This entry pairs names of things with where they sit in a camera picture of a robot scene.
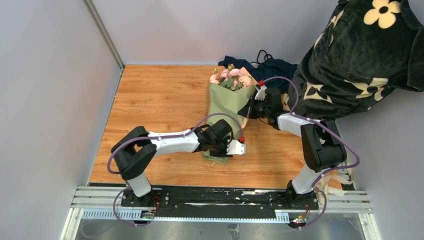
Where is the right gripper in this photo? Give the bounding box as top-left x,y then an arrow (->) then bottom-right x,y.
238,95 -> 272,119

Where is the wrapping paper sheet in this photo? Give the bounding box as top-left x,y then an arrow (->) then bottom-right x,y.
202,66 -> 259,166

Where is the fake rose stem one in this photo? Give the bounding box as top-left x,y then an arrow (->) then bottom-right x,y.
238,75 -> 254,89

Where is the fake rose stem three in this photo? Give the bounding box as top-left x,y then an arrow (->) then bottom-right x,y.
222,64 -> 243,91

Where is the fake rose stem two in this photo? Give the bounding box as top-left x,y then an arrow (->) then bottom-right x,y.
209,68 -> 230,87

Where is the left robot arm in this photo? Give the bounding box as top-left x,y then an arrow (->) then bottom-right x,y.
108,119 -> 245,207

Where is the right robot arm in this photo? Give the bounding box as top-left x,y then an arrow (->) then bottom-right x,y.
238,85 -> 347,209

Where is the navy blue cloth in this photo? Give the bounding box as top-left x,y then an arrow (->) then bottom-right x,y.
218,56 -> 298,82

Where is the black floral plush blanket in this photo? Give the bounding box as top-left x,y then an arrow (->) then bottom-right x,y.
283,0 -> 424,120

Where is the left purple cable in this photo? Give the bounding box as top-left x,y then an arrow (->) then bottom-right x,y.
106,112 -> 244,228

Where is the purple cable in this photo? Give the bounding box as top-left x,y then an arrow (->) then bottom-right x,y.
106,112 -> 244,228
261,76 -> 361,229

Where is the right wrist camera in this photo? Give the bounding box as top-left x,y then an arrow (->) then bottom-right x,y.
254,80 -> 267,101

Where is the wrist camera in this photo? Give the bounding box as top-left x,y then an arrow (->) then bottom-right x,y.
226,138 -> 247,156
254,80 -> 267,101

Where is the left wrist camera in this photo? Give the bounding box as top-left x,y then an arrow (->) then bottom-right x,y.
226,138 -> 247,156

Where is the black cord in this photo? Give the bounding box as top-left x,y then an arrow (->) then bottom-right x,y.
249,48 -> 276,67

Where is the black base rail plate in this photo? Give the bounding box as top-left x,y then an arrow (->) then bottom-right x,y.
117,185 -> 319,219

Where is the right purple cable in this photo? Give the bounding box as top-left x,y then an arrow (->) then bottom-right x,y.
261,76 -> 361,229

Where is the aluminium frame post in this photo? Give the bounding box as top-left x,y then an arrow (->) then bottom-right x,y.
82,0 -> 125,72

